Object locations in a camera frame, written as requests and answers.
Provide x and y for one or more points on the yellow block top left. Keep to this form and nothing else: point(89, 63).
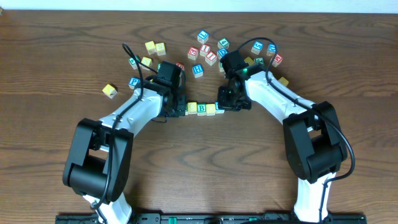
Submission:
point(150, 47)

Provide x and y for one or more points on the green B block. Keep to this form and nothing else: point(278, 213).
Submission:
point(201, 109)

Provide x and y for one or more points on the red I block lower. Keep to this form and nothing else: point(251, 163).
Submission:
point(211, 58)

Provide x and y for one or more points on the red I block upper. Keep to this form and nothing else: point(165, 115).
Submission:
point(204, 50)

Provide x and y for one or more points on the blue d block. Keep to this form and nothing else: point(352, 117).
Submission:
point(221, 53)
point(271, 50)

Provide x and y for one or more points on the yellow block beside L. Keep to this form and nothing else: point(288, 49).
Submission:
point(146, 63)

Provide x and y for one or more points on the blue T block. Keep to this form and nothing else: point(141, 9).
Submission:
point(218, 109)

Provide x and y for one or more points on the green J block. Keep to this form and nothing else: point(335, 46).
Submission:
point(259, 60)

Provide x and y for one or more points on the green 4 block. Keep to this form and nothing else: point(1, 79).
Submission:
point(223, 43)

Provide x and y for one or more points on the red E block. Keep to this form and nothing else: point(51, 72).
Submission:
point(193, 53)

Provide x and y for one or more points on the green N block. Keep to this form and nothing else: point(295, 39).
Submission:
point(220, 66)

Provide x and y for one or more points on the blue D block centre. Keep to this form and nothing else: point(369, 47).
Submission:
point(221, 53)

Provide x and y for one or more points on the blue L block top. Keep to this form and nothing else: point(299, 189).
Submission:
point(203, 36)

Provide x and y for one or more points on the red U block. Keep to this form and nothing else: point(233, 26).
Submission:
point(180, 65)

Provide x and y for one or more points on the blue H block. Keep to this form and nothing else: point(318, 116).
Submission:
point(197, 70)

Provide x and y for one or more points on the blue 5 block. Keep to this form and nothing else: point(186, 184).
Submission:
point(257, 47)

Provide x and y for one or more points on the red i block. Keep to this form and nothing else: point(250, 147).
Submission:
point(211, 58)
point(204, 50)

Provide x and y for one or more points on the red M block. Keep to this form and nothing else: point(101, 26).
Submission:
point(277, 61)

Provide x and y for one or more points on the green L block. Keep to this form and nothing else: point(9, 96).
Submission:
point(134, 63)

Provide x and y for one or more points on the yellow O block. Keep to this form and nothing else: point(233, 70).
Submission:
point(192, 107)
point(210, 109)

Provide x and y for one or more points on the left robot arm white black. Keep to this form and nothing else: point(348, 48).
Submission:
point(97, 167)

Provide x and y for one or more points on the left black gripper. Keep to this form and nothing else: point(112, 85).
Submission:
point(180, 106)

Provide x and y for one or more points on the yellow block far left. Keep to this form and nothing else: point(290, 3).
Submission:
point(110, 91)

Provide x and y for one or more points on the yellow block far right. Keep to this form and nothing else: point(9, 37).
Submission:
point(283, 81)

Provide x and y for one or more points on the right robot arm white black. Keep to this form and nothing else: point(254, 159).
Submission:
point(315, 146)

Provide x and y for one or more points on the blue D block right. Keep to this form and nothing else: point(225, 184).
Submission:
point(271, 50)

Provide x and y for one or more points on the yellow block centre right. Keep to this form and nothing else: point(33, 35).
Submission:
point(249, 61)

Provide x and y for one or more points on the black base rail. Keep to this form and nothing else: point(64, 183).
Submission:
point(155, 218)

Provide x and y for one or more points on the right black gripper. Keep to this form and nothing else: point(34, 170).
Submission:
point(224, 104)

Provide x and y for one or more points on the yellow S block top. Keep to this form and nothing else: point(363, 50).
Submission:
point(160, 49)

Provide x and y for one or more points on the blue P block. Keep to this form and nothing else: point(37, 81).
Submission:
point(133, 82)

